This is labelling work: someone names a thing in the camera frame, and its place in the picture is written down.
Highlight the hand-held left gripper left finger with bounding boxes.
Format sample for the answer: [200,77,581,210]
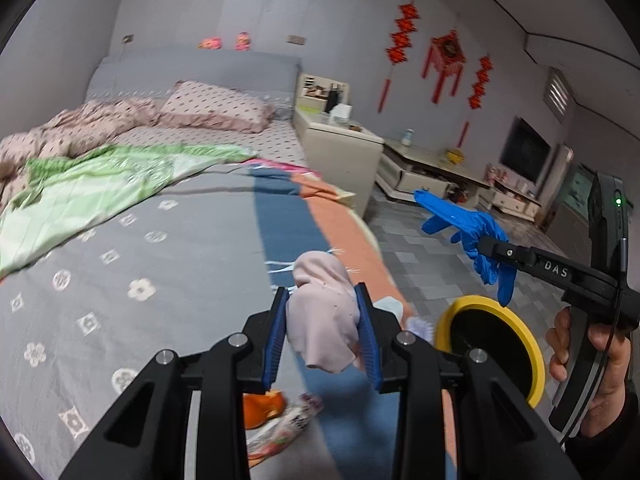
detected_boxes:
[59,287,292,480]

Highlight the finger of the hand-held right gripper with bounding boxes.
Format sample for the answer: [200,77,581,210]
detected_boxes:
[476,236,577,287]

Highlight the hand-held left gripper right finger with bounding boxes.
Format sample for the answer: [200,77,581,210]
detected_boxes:
[353,282,583,480]

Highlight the pink cloth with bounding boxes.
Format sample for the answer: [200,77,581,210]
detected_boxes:
[286,250,362,374]

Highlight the blue rubber glove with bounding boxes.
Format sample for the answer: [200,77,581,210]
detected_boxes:
[414,189,519,307]

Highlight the yellow rimmed bin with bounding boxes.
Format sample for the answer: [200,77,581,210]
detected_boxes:
[434,295,546,409]

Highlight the person's right forearm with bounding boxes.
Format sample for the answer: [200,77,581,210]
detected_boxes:
[560,390,640,480]

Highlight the person's right hand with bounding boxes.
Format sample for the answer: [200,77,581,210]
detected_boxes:
[545,306,632,439]

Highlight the white crumpled tissue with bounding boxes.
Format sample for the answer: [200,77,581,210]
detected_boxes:
[374,297,404,320]

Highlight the lavender fluffy pouf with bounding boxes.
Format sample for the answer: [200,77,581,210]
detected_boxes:
[406,317,441,345]

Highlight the grey tall cabinet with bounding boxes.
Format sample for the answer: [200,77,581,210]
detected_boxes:
[547,145,601,247]

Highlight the printed snack wrapper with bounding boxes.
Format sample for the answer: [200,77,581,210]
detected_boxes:
[246,392,325,469]

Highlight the blue orange striped blanket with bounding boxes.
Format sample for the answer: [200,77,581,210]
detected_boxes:
[247,160,458,480]

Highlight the cream low media stand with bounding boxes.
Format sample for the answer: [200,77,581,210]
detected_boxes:
[375,137,544,221]

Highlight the grey flowered bedsheet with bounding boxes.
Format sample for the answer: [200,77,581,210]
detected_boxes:
[0,167,302,480]

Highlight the cream bedside cabinet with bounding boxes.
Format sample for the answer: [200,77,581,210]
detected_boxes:
[292,72,386,219]

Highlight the dotted mattress sheet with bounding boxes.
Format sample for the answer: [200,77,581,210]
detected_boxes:
[112,120,309,169]

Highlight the red hanging knot ornament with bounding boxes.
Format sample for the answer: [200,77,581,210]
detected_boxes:
[422,30,466,102]

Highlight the green patterned blanket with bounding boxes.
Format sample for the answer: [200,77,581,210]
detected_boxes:
[0,144,259,282]

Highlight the pink dotted pillow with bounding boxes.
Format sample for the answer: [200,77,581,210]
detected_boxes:
[157,80,279,134]

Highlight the red Chinese knot decorations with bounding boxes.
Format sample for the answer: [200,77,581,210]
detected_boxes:
[381,3,419,114]

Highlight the grey bed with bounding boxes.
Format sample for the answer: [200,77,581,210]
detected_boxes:
[0,45,458,480]

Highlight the pink floral quilt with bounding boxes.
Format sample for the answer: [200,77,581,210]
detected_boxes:
[0,97,167,197]

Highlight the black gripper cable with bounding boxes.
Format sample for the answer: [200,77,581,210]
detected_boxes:
[557,237,632,446]

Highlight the wall television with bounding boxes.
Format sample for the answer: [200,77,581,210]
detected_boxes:
[500,116,552,186]

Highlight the red hanging firecracker string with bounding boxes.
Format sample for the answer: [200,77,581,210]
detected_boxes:
[459,55,494,149]

